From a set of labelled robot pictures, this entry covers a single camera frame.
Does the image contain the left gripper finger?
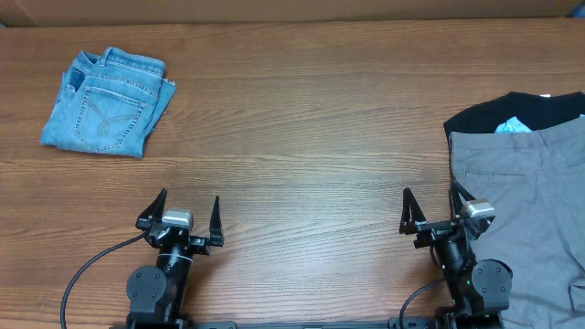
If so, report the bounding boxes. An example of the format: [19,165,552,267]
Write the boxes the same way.
[209,196,223,239]
[138,188,167,221]

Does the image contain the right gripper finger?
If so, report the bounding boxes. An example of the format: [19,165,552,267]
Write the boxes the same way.
[450,179,475,218]
[401,187,427,225]

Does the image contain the grey cotton shorts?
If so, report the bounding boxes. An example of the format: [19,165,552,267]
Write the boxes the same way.
[450,118,584,328]

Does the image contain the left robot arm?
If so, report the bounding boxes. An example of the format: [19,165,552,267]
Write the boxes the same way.
[126,189,224,328]

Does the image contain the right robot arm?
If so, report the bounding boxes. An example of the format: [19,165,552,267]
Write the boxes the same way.
[395,180,513,329]

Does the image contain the light blue shirt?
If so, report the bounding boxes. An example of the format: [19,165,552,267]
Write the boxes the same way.
[495,116,531,133]

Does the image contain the folded blue denim jeans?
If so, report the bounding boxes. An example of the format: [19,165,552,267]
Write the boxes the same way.
[40,47,176,159]

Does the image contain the black t-shirt underneath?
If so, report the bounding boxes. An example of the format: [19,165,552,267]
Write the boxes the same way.
[443,91,584,137]

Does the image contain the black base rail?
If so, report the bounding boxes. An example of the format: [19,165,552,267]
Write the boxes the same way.
[109,315,440,329]

